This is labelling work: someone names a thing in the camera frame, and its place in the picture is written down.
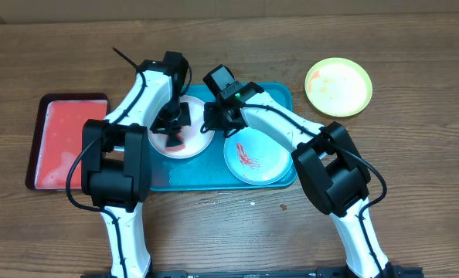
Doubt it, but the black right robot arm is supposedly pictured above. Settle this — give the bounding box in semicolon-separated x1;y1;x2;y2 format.
201;81;393;277

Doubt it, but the dark red water tray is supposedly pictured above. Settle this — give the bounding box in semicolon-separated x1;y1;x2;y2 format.
25;93;111;191

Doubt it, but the white plate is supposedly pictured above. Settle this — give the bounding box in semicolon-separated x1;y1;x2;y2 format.
148;95;214;159

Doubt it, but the yellow-green plate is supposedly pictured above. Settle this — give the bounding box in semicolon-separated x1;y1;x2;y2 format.
304;57;373;117

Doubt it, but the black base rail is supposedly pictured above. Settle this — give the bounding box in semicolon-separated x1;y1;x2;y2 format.
81;266;425;278

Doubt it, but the blue plastic tray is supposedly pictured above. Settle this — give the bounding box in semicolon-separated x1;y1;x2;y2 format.
146;82;298;192

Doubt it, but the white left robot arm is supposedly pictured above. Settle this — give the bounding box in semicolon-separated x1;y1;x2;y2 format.
74;51;192;277

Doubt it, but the light blue plate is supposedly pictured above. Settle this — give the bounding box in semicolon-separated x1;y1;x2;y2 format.
223;128;297;188

